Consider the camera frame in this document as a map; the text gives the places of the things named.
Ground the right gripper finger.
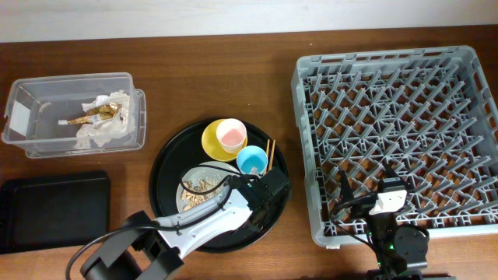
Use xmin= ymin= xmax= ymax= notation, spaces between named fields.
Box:
xmin=339 ymin=170 xmax=354 ymax=203
xmin=383 ymin=159 xmax=405 ymax=183

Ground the blue cup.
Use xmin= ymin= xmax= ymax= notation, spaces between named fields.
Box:
xmin=236 ymin=145 xmax=266 ymax=175

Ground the grey round plate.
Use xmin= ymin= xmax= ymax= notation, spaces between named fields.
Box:
xmin=182 ymin=161 xmax=240 ymax=198

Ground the pink cup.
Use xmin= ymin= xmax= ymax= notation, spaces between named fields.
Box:
xmin=216 ymin=118 xmax=247 ymax=153

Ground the food scraps and rice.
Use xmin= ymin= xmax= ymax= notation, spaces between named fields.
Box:
xmin=176 ymin=175 xmax=223 ymax=212

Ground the white tissue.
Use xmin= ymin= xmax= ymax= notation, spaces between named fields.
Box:
xmin=75 ymin=89 xmax=135 ymax=149

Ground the gold foil wrapper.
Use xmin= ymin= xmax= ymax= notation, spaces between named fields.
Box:
xmin=58 ymin=103 xmax=121 ymax=125

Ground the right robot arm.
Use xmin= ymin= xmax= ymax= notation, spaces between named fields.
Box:
xmin=329 ymin=160 xmax=430 ymax=279

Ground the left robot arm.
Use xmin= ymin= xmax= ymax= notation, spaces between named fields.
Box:
xmin=65 ymin=163 xmax=289 ymax=279

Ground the grey plastic dishwasher rack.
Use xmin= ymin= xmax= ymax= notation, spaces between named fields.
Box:
xmin=291 ymin=46 xmax=497 ymax=249

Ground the wooden chopstick right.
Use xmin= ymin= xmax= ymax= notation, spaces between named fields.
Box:
xmin=267 ymin=140 xmax=275 ymax=172

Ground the wooden chopstick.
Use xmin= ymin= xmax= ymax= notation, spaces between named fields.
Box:
xmin=267 ymin=140 xmax=275 ymax=172
xmin=263 ymin=139 xmax=271 ymax=175

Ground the wooden chopstick left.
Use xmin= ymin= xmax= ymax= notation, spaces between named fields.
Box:
xmin=263 ymin=139 xmax=271 ymax=175

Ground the black rectangular tray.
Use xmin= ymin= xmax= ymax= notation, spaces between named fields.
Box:
xmin=1 ymin=171 xmax=110 ymax=254

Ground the clear plastic bin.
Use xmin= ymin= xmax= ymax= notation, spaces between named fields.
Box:
xmin=2 ymin=72 xmax=147 ymax=159

